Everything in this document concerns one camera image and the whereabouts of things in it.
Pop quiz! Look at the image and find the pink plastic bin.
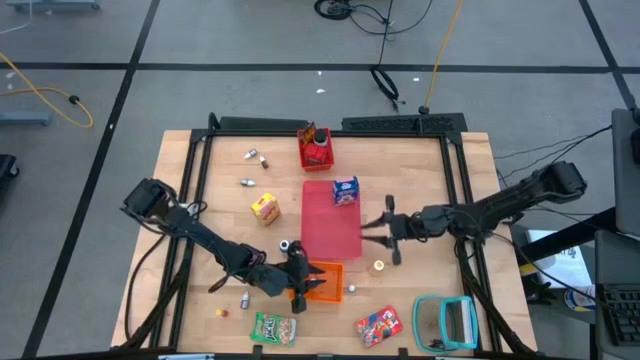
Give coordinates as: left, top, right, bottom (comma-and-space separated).
300, 179, 364, 262

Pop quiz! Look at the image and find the yellow floor cable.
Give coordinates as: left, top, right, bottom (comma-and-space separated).
0, 51, 95, 129

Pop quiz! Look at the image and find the Frosted Flakes cereal box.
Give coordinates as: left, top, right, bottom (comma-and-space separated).
331, 175, 362, 208

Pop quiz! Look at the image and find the black perforated panel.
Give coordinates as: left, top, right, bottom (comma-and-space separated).
341, 112, 469, 135

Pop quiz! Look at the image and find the black support beam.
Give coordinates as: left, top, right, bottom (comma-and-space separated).
513, 206, 620, 265

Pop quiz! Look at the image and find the white card stack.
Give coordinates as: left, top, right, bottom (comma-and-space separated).
457, 301, 475, 346

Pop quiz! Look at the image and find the black floor cable bundle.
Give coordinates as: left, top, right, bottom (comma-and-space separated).
313, 0, 435, 37

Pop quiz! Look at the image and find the orange snack bag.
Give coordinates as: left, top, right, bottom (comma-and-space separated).
299, 121, 318, 147

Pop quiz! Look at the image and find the red candy bag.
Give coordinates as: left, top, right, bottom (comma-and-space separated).
353, 304, 405, 350

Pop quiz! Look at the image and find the white round dish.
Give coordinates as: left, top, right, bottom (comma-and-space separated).
563, 285, 600, 312

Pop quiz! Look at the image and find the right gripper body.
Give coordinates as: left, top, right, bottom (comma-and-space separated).
383, 194, 432, 267

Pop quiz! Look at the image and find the teal mesh basket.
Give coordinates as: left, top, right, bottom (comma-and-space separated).
411, 294, 480, 354

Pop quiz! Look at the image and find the orange slotted plastic basket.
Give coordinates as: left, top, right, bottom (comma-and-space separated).
291, 260, 346, 305

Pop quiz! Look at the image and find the black looped floor cable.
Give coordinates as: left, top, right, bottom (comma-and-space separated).
368, 64, 403, 114

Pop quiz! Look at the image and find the black arm base cable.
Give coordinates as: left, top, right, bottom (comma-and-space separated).
123, 232, 169, 347

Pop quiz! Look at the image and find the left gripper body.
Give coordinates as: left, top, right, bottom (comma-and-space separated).
257, 241, 310, 315

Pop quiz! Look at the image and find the red lidded spice container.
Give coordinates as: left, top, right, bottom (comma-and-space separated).
303, 142, 330, 167

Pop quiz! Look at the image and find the Corn Pops cereal box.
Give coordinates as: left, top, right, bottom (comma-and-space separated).
250, 192, 282, 228

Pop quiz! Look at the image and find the black table frame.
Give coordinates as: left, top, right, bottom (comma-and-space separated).
119, 127, 539, 359

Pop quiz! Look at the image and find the Apple Jacks cereal box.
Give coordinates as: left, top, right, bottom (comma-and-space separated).
249, 311, 298, 348

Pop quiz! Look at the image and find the white paper sheet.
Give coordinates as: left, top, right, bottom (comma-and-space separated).
523, 228, 595, 290

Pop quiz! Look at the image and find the small red plastic basket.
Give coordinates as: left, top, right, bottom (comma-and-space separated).
296, 126, 336, 173

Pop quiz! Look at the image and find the yellow hanging cord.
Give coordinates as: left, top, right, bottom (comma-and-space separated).
422, 0, 464, 115

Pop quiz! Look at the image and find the grey laptop with keyboard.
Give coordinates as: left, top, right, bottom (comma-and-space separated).
593, 228, 640, 350

